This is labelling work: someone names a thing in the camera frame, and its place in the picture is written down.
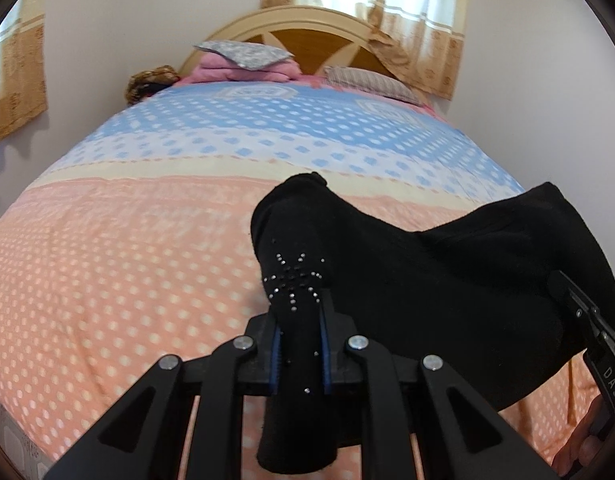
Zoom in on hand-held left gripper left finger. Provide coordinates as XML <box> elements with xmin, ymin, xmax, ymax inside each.
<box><xmin>42</xmin><ymin>312</ymin><xmax>283</xmax><ymax>480</ymax></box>

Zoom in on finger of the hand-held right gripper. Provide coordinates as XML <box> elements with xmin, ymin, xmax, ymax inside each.
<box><xmin>547</xmin><ymin>270</ymin><xmax>615</xmax><ymax>356</ymax></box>

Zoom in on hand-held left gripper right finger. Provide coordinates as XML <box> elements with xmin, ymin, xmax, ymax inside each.
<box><xmin>317</xmin><ymin>292</ymin><xmax>561</xmax><ymax>480</ymax></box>

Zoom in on black pants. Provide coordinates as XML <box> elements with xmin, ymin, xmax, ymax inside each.
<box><xmin>250</xmin><ymin>172</ymin><xmax>615</xmax><ymax>476</ymax></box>

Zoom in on person's right hand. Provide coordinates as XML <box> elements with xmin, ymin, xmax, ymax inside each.
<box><xmin>552</xmin><ymin>397</ymin><xmax>615</xmax><ymax>480</ymax></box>

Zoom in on polka dot bedspread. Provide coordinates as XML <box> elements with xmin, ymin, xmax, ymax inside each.
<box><xmin>0</xmin><ymin>77</ymin><xmax>615</xmax><ymax>480</ymax></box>

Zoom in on striped pillow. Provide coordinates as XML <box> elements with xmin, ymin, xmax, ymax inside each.
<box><xmin>323</xmin><ymin>66</ymin><xmax>423</xmax><ymax>106</ymax></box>

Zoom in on white patterned mattress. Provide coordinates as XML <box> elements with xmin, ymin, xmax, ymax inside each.
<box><xmin>0</xmin><ymin>387</ymin><xmax>51</xmax><ymax>480</ymax></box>

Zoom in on pink folded blanket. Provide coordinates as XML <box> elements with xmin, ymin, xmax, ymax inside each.
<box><xmin>180</xmin><ymin>55</ymin><xmax>301</xmax><ymax>85</ymax></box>

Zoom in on grey floral pillow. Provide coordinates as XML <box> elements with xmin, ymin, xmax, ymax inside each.
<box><xmin>194</xmin><ymin>40</ymin><xmax>294</xmax><ymax>71</ymax></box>

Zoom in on cream wooden headboard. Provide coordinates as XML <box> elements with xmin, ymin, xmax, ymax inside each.
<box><xmin>180</xmin><ymin>5</ymin><xmax>403</xmax><ymax>86</ymax></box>

